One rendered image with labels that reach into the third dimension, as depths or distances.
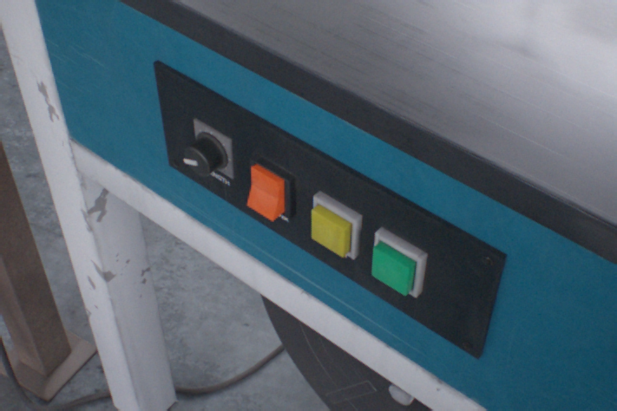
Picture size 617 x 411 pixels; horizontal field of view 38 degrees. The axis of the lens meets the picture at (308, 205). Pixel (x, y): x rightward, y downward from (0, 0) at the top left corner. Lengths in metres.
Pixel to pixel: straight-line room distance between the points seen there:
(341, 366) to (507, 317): 0.53
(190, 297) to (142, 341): 0.35
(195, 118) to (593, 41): 0.24
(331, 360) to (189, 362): 0.29
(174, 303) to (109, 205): 0.51
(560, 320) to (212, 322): 0.85
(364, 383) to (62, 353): 0.45
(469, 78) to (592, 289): 0.12
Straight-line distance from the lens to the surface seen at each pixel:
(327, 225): 0.50
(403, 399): 0.88
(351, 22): 0.50
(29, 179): 1.52
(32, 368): 1.26
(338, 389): 1.04
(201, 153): 0.55
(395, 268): 0.49
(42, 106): 0.74
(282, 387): 1.20
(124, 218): 0.83
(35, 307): 1.15
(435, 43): 0.48
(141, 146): 0.65
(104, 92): 0.64
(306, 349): 1.03
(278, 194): 0.52
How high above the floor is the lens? 1.02
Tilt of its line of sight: 46 degrees down
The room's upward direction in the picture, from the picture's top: straight up
